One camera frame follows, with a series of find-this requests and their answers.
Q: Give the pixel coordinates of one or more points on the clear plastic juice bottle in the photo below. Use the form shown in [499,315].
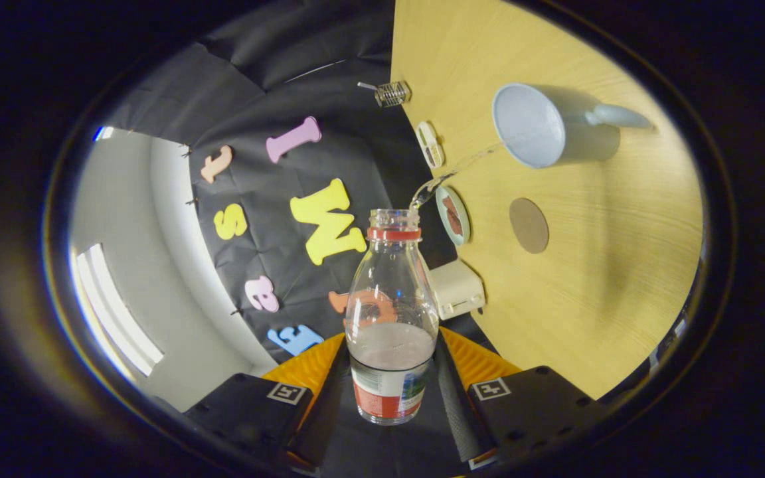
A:
[392,358]

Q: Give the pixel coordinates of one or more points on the white divided dish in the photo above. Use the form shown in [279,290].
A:
[430,145]

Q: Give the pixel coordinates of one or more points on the white cup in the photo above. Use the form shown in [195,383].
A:
[582,133]

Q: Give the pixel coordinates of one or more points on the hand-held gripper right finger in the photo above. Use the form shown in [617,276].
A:
[535,411]

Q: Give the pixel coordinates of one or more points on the black backdrop cloth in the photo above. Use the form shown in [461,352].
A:
[256,86]

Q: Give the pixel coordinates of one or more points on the pale green plate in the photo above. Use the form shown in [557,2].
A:
[463,222]

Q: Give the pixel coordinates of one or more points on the metal spoon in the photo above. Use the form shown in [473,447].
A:
[366,85]

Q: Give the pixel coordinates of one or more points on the round brown coaster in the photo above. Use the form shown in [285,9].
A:
[528,226]

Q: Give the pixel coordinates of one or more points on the white toaster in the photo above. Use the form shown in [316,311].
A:
[455,289]

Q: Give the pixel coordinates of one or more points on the brown meat piece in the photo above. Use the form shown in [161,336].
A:
[451,216]

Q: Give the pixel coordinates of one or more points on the small ceiling light panel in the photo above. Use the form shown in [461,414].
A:
[102,133]

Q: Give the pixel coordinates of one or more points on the wooden table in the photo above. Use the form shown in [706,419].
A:
[608,279]

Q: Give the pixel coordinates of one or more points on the large ceiling light panel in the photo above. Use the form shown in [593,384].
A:
[117,312]

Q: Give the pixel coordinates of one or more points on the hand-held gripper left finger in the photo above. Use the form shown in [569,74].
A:
[250,411]

